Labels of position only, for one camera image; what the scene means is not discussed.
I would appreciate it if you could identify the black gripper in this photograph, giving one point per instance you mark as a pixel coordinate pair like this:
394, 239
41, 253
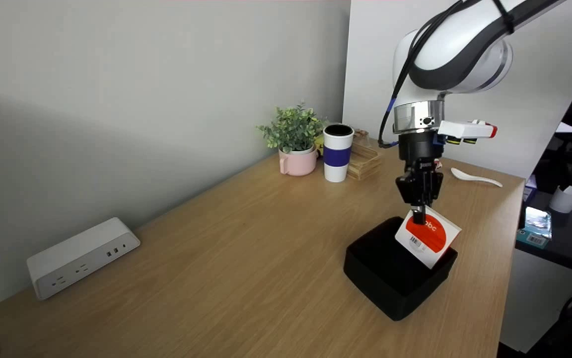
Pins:
420, 169

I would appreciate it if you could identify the red and white card box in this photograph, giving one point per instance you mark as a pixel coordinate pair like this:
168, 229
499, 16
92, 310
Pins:
428, 239

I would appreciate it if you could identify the black fabric storage box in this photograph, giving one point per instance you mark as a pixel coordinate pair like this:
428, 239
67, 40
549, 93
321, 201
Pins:
386, 284

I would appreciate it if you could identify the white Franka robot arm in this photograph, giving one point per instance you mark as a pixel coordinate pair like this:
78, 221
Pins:
458, 52

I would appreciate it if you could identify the white power hub box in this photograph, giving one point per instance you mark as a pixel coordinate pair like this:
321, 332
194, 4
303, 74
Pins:
80, 258

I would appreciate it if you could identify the white plastic spoon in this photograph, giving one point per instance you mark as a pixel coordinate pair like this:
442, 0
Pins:
472, 177

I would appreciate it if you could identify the stacked wooden slat trays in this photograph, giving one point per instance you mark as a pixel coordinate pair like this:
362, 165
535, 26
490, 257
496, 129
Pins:
366, 159

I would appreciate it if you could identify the white cup with purple sleeve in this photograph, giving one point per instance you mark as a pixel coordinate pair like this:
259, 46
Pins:
337, 155

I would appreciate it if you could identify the blue glossy flat item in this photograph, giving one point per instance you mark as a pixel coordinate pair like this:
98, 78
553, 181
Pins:
537, 227

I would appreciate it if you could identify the white mug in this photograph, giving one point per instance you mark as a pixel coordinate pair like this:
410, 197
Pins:
567, 199

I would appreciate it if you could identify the green plant in pink pot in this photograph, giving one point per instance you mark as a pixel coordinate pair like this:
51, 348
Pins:
293, 129

